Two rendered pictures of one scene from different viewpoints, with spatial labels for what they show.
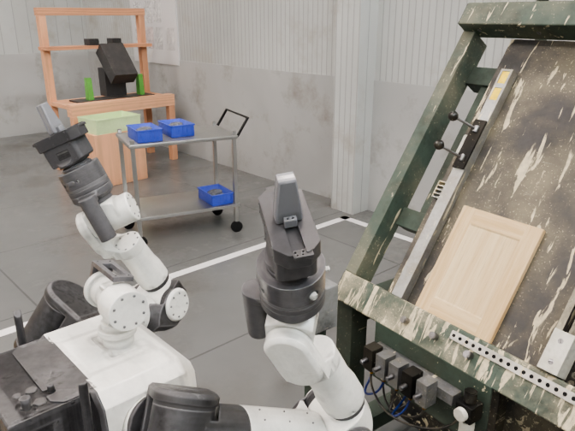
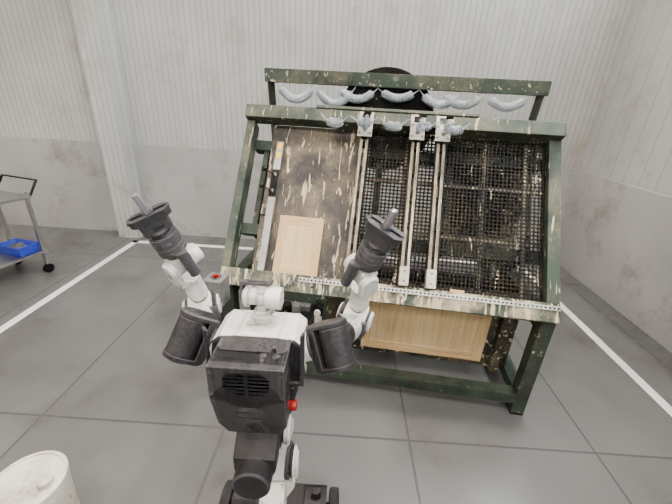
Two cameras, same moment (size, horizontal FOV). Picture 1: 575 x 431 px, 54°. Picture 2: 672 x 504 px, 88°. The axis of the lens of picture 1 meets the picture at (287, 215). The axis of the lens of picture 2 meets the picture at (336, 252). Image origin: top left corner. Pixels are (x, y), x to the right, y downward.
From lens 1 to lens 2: 0.79 m
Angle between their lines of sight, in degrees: 44
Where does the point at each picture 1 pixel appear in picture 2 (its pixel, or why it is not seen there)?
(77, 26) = not seen: outside the picture
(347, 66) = (110, 134)
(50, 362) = (248, 342)
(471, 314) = (303, 266)
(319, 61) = (77, 130)
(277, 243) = (393, 237)
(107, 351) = (267, 325)
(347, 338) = (231, 303)
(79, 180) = (174, 241)
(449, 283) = (286, 255)
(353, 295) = (233, 278)
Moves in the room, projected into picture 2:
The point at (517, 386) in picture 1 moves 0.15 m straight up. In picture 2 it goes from (337, 290) to (338, 270)
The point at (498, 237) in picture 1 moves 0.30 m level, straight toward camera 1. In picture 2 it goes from (304, 227) to (319, 242)
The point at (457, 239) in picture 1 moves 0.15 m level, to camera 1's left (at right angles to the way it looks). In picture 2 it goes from (283, 233) to (265, 238)
